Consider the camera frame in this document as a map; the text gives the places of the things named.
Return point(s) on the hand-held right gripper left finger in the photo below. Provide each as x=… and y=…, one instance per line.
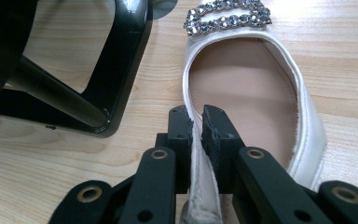
x=181, y=137

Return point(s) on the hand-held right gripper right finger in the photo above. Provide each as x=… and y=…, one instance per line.
x=222, y=140

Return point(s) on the white slingback heeled shoe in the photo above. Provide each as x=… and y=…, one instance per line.
x=306, y=124

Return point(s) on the red and black shoe rack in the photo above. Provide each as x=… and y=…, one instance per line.
x=127, y=62

